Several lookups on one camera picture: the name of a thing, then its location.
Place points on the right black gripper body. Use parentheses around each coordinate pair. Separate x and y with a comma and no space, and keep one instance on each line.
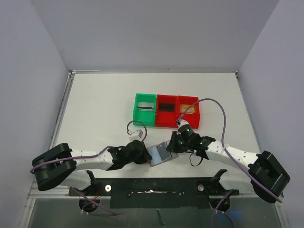
(172,145)

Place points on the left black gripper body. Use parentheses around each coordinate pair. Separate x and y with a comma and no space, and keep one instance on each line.
(145,155)

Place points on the dark grey credit card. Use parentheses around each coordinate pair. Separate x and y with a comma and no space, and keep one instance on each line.
(164,154)

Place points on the brown leather card holder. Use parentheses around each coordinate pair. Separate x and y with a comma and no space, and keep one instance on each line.
(156,160)

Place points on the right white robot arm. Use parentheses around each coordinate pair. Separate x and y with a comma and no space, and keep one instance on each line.
(267,177)

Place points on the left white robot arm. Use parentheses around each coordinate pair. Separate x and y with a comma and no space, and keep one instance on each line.
(62,165)

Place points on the black credit card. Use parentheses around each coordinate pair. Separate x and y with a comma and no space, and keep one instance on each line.
(165,107)

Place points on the silver credit card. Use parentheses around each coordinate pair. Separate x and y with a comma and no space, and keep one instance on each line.
(145,106)

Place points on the right red plastic bin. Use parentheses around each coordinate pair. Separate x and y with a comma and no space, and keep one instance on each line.
(192,116)

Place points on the red plastic bin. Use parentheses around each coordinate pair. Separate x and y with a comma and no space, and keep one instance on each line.
(192,116)
(166,119)

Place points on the middle red plastic bin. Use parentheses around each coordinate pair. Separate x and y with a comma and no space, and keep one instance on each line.
(166,119)

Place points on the green plastic bin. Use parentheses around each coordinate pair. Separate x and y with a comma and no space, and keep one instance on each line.
(148,118)

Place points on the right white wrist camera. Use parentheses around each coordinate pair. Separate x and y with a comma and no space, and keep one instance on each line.
(181,123)

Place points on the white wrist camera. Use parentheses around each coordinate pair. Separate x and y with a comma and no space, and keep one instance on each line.
(136,135)
(181,123)

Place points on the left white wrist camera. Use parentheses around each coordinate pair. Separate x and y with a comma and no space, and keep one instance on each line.
(136,135)

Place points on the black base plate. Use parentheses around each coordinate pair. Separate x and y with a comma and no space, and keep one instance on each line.
(157,193)

